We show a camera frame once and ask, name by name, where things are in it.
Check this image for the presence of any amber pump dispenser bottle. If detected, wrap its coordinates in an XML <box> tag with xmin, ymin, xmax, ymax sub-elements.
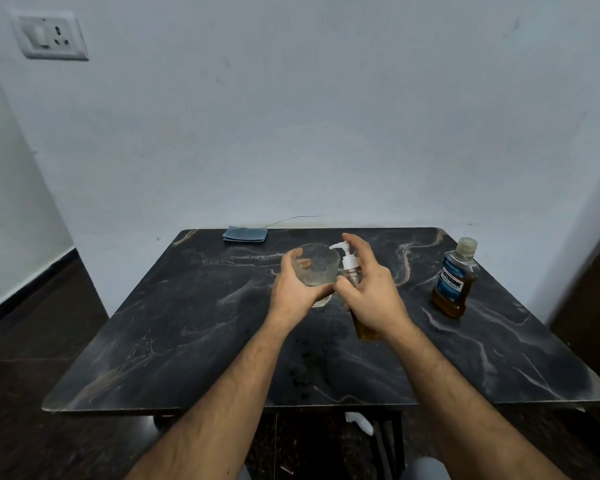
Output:
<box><xmin>328</xmin><ymin>241</ymin><xmax>382</xmax><ymax>342</ymax></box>

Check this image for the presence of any person's left forearm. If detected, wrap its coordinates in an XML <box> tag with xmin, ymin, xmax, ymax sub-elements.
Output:
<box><xmin>125</xmin><ymin>315</ymin><xmax>287</xmax><ymax>480</ymax></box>

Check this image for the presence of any person's right forearm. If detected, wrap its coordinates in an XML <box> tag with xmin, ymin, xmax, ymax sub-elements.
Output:
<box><xmin>386</xmin><ymin>320</ymin><xmax>571</xmax><ymax>480</ymax></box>

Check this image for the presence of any amber mouthwash bottle blue label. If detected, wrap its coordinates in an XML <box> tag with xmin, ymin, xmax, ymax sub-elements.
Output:
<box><xmin>431</xmin><ymin>237</ymin><xmax>481</xmax><ymax>319</ymax></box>

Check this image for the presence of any clear glass cup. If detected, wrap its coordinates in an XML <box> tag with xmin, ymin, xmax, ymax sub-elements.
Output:
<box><xmin>291</xmin><ymin>243</ymin><xmax>342</xmax><ymax>309</ymax></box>

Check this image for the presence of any person's left hand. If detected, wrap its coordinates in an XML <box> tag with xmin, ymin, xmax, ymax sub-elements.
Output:
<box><xmin>267</xmin><ymin>248</ymin><xmax>337</xmax><ymax>333</ymax></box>

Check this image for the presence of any white wall switch socket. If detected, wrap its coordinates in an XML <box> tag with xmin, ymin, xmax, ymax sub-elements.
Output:
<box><xmin>9</xmin><ymin>9</ymin><xmax>90</xmax><ymax>61</ymax></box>

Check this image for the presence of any folded blue cloth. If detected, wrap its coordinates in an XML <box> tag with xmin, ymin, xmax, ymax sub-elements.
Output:
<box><xmin>222</xmin><ymin>226</ymin><xmax>269</xmax><ymax>244</ymax></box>

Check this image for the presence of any person's right hand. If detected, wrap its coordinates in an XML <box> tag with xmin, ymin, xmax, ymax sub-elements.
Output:
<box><xmin>334</xmin><ymin>233</ymin><xmax>414</xmax><ymax>341</ymax></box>

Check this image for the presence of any white plastic piece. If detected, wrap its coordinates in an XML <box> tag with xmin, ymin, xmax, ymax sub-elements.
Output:
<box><xmin>344</xmin><ymin>412</ymin><xmax>375</xmax><ymax>437</ymax></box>

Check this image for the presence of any thin grey wire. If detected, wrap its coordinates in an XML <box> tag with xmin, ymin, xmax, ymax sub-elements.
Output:
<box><xmin>266</xmin><ymin>215</ymin><xmax>322</xmax><ymax>228</ymax></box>

